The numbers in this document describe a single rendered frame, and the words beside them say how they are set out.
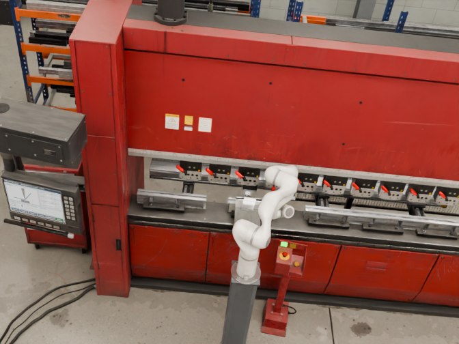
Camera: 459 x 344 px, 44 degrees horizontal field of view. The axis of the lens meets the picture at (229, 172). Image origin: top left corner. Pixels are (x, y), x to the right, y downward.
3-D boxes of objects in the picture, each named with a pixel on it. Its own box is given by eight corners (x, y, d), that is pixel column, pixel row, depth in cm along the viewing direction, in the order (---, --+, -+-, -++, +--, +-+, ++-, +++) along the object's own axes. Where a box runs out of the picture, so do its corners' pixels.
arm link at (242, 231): (253, 264, 339) (257, 238, 323) (226, 250, 345) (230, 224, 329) (261, 251, 347) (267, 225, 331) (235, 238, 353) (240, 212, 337)
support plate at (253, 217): (233, 227, 386) (233, 226, 385) (235, 200, 406) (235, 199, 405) (259, 230, 387) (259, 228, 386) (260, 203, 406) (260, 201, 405)
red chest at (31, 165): (29, 254, 476) (9, 166, 409) (46, 211, 513) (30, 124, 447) (88, 259, 477) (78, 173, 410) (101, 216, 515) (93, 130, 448)
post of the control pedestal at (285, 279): (273, 312, 441) (284, 269, 405) (274, 306, 445) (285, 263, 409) (280, 313, 441) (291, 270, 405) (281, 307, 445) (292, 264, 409)
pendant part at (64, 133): (4, 229, 352) (-25, 121, 295) (23, 203, 370) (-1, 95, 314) (80, 247, 347) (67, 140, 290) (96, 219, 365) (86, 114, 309)
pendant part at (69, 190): (10, 219, 340) (-1, 176, 316) (20, 206, 349) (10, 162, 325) (80, 235, 336) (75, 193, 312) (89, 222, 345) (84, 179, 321)
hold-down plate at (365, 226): (362, 231, 411) (363, 228, 409) (361, 225, 415) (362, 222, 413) (402, 235, 411) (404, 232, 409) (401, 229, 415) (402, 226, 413)
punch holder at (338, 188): (322, 192, 393) (326, 175, 382) (321, 184, 399) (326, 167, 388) (343, 194, 393) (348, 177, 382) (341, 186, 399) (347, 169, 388)
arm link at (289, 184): (241, 242, 338) (265, 254, 333) (239, 236, 327) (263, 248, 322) (279, 173, 353) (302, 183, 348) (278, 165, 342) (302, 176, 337)
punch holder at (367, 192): (350, 195, 393) (356, 178, 382) (349, 187, 400) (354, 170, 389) (371, 197, 394) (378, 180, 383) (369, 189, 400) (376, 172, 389)
